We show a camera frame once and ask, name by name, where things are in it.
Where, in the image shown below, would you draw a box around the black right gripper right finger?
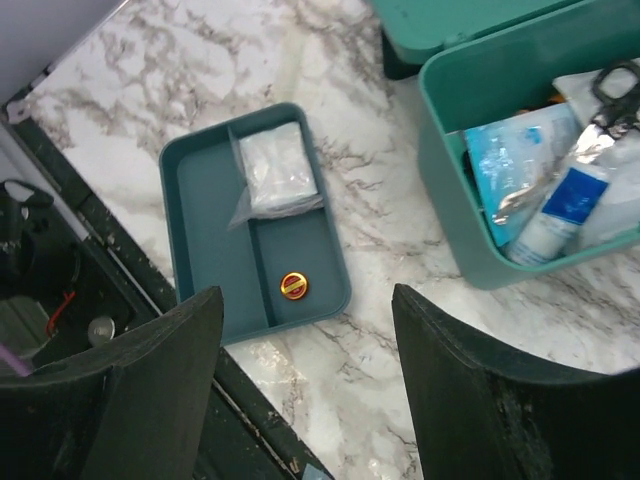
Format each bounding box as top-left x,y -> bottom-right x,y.
392,284 -> 639,479

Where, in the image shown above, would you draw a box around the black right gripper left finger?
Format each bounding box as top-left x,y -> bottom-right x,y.
1,287 -> 224,479

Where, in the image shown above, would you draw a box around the white blue bandage roll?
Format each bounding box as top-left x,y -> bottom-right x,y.
506,162 -> 610,266

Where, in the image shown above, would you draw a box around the teal divided tray insert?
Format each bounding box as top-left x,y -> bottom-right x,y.
159,103 -> 351,345

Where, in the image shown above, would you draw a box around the white gauze pad packet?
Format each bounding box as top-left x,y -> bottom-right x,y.
553,70 -> 639,253

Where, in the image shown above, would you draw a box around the clear zip bag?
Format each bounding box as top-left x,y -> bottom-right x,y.
228,122 -> 324,229

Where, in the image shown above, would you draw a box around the black handled bandage scissors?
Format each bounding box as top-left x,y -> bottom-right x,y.
491,60 -> 639,225

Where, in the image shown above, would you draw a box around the teal medicine kit box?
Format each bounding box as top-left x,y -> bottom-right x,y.
372,1 -> 639,290

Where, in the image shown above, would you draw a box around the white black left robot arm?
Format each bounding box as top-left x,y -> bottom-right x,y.
1,178 -> 81,301

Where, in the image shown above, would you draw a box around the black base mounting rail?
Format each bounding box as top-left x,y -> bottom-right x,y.
1,112 -> 328,479

